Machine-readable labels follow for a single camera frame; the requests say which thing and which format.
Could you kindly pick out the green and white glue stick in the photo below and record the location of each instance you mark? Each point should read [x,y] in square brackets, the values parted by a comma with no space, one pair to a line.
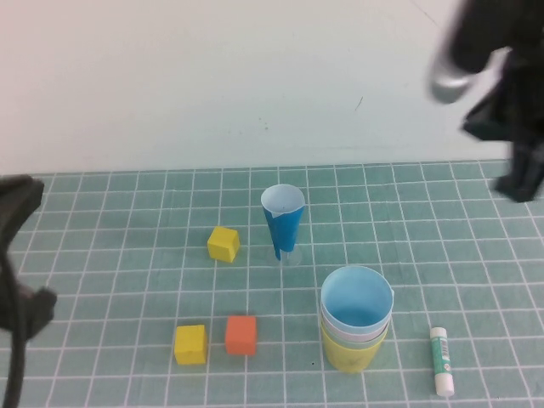
[442,361]

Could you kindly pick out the pink plastic cup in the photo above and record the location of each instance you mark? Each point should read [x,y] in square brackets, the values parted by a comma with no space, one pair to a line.
[357,336]

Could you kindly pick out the pale green plastic cup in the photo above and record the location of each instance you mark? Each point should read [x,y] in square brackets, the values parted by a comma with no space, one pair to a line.
[374,343]

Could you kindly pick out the teal grid table mat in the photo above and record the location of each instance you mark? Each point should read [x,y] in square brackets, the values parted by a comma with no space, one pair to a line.
[170,289]

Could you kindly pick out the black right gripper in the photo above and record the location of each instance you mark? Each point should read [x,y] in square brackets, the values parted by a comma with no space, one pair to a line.
[527,106]

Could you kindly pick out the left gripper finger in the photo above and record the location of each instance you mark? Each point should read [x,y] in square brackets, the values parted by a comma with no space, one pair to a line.
[38,310]
[21,195]

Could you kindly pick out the yellow plastic cup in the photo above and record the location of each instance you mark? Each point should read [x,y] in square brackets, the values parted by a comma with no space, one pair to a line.
[350,359]

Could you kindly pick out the orange cube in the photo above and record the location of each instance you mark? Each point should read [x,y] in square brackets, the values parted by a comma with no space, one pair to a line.
[241,338]

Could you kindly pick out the yellow cube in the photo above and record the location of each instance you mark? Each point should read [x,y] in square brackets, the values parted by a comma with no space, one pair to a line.
[190,346]
[222,244]

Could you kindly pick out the light blue plastic cup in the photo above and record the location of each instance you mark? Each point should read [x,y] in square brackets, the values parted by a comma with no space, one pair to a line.
[357,314]

